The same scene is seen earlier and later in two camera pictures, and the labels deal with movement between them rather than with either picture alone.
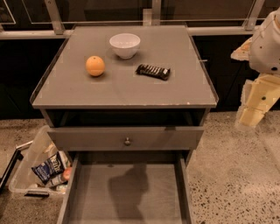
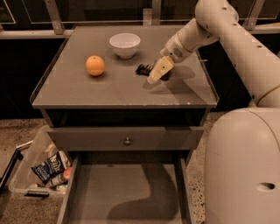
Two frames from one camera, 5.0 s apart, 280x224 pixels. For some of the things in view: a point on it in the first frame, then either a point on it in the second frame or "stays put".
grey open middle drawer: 127,187 stays put
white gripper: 266,51 to 172,52
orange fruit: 94,66 stays put
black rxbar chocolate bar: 157,72 stays put
